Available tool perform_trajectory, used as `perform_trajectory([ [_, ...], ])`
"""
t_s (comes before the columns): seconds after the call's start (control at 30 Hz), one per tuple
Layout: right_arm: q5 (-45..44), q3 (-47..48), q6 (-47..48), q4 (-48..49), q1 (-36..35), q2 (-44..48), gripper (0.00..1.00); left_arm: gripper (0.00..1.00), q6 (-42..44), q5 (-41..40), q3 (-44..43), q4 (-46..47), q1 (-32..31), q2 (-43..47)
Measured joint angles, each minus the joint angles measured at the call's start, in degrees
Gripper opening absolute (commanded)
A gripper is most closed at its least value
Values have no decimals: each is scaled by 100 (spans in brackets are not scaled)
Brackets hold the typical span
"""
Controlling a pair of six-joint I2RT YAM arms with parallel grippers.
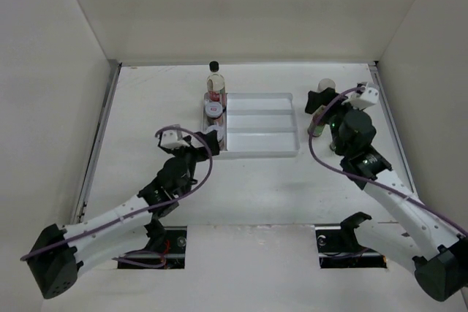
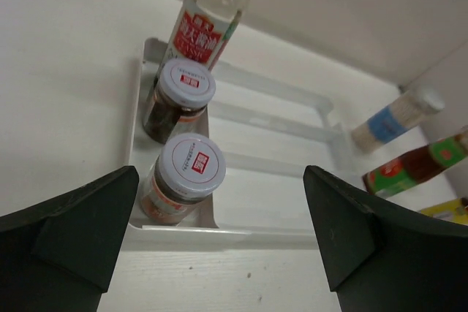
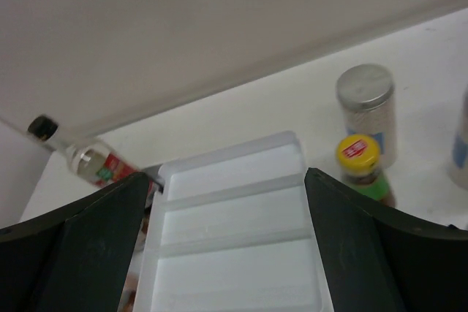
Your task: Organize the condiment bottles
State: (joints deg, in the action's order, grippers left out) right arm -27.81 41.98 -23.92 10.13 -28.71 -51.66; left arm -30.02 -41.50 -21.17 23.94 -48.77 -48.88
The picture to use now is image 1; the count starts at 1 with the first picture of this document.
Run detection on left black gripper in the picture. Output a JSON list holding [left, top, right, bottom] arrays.
[[167, 130, 219, 196]]

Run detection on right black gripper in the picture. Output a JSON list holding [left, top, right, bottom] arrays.
[[305, 88, 366, 156]]

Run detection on green bottle yellow cap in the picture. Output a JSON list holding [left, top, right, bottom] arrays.
[[307, 105, 325, 137]]

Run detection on spice jar orange contents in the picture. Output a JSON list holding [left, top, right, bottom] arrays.
[[205, 124, 225, 151]]

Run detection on spice jar dark contents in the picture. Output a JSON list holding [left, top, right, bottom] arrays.
[[204, 101, 224, 126]]

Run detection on small yellow label bottle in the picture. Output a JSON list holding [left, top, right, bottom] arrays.
[[329, 134, 338, 152]]

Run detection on dark sauce bottle black cap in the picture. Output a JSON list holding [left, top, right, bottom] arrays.
[[206, 61, 227, 108]]

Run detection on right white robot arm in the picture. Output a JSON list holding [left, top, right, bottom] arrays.
[[305, 83, 467, 302]]

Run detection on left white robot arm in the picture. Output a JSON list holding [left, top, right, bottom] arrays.
[[21, 125, 220, 300]]

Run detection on white shaker blue label left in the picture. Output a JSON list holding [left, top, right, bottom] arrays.
[[317, 78, 336, 92]]

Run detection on white divided organizer tray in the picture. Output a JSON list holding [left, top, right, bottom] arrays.
[[217, 93, 300, 159]]

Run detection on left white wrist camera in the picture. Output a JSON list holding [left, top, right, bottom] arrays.
[[155, 124, 186, 150]]

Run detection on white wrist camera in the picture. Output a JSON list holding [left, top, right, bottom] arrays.
[[155, 124, 186, 150], [346, 83, 380, 110]]

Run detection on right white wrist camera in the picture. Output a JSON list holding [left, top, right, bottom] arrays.
[[346, 83, 380, 110]]

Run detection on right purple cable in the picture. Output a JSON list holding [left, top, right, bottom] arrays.
[[307, 87, 468, 238]]

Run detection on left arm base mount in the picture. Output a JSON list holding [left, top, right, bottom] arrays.
[[117, 221, 188, 270]]

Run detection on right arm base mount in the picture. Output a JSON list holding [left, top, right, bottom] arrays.
[[314, 212, 387, 269]]

